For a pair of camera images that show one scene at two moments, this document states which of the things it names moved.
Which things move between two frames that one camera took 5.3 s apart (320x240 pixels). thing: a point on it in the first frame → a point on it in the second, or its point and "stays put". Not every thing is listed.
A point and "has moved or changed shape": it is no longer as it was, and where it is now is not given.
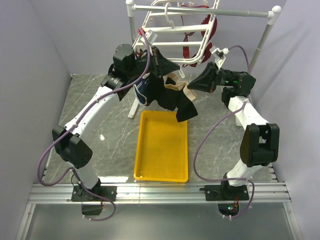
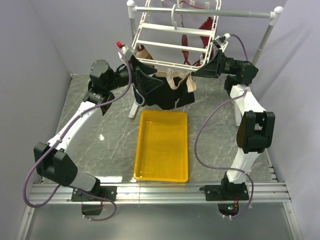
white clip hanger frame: (179, 29) has moved or changed shape
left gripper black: (161, 65) → (147, 83)
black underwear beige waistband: (170, 93) has moved or changed shape
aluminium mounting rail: (60, 193) stays put
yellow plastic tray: (162, 152) stays put
